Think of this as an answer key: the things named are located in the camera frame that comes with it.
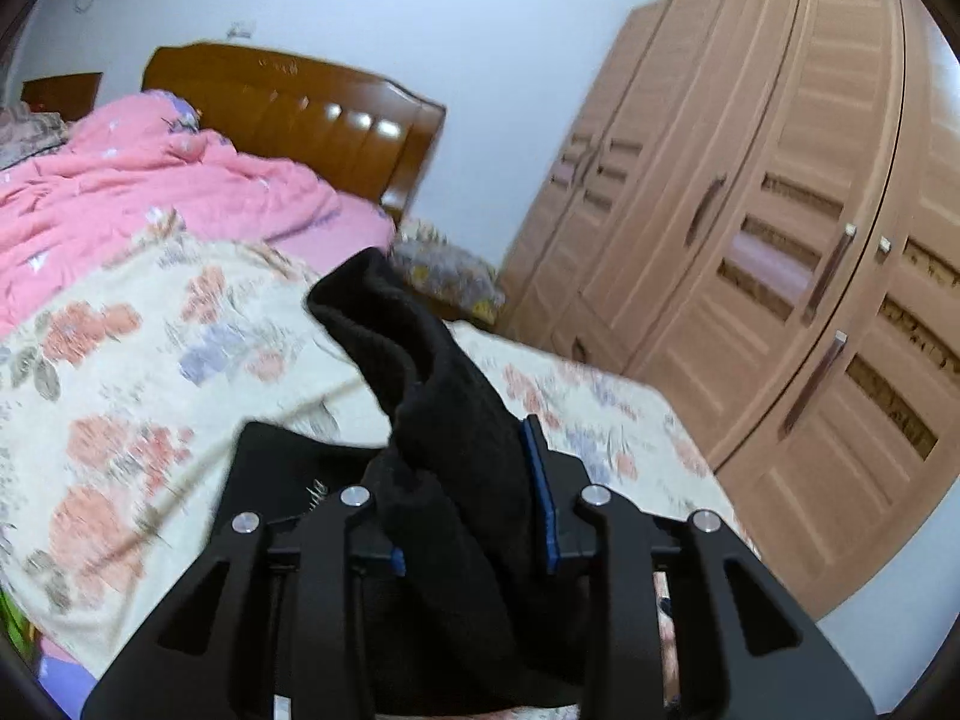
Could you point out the pink blanket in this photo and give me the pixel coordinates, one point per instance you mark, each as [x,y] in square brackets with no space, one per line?
[150,187]

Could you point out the black pants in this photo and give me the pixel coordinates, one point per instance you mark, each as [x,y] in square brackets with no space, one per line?
[442,405]

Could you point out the purple cloth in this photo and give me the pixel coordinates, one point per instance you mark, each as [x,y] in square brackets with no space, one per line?
[64,679]

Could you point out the floral bed sheet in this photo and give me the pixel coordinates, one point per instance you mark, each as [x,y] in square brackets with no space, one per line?
[112,390]

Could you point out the white wall outlet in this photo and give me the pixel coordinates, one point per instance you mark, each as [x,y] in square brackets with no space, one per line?
[241,28]

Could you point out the brown wooden headboard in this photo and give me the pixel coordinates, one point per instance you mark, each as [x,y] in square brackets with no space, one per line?
[300,105]

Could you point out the dark wooden nightstand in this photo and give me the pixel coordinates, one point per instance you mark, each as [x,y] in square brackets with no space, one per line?
[67,94]

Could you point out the green printed item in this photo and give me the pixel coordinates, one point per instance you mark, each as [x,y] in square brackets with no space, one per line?
[11,619]

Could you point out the light wooden wardrobe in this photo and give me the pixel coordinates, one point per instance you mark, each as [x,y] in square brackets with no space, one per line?
[750,240]

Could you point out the floral cushion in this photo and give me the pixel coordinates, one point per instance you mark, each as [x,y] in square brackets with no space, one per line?
[450,270]

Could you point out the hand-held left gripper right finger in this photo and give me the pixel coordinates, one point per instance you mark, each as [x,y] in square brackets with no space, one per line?
[541,495]

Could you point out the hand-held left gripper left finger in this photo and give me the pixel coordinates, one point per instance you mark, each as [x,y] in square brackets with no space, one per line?
[397,559]

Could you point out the patterned pillow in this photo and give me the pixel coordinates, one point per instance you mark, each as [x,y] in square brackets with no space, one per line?
[30,131]

